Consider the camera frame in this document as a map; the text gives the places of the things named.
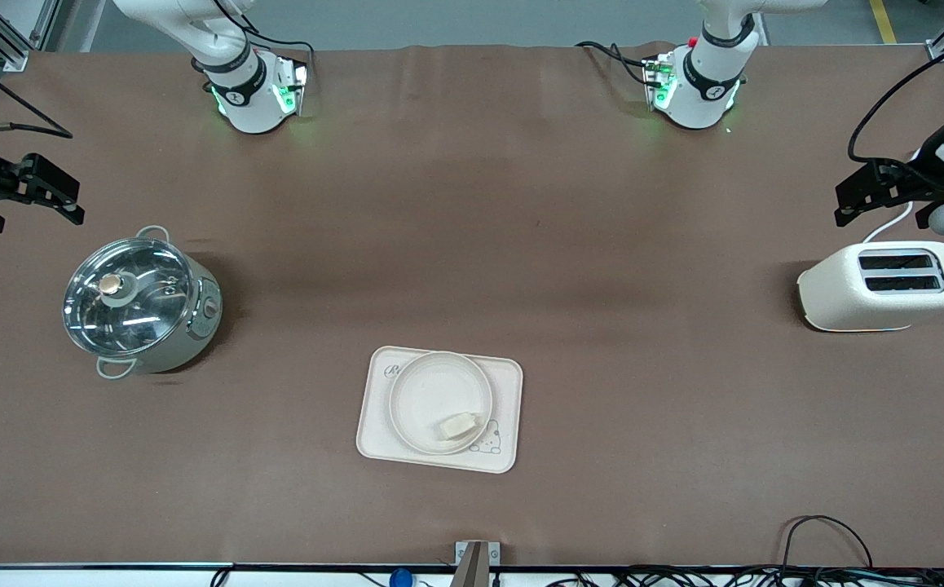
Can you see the grey metal camera bracket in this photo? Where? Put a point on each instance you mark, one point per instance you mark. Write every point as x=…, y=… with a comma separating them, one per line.
x=476, y=562

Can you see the cream rectangular rabbit tray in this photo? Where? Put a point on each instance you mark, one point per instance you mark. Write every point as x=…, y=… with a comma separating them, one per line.
x=374, y=424

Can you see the glass pot lid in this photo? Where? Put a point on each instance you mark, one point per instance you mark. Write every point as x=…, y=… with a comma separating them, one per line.
x=125, y=297

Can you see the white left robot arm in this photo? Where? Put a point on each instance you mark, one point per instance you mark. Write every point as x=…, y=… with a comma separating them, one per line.
x=700, y=90

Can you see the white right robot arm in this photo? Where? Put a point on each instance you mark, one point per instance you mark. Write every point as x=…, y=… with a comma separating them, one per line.
x=248, y=98

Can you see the brown table cover mat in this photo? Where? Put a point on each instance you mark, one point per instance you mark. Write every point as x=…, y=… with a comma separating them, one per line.
x=521, y=204

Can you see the cream two-slot toaster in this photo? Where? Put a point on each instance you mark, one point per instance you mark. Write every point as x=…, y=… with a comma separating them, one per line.
x=880, y=306

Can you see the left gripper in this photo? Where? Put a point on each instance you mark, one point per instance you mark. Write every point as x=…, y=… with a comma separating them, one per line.
x=922, y=184

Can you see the cream round plate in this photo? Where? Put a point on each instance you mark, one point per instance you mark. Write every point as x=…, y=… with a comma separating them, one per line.
x=431, y=391

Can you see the pale green electric cooking pot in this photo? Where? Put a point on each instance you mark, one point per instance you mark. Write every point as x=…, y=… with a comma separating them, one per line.
x=187, y=326

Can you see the small white steamed bun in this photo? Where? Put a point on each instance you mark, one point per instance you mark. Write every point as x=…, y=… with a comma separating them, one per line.
x=457, y=426

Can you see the blue round knob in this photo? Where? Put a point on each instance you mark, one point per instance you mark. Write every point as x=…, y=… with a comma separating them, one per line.
x=399, y=579

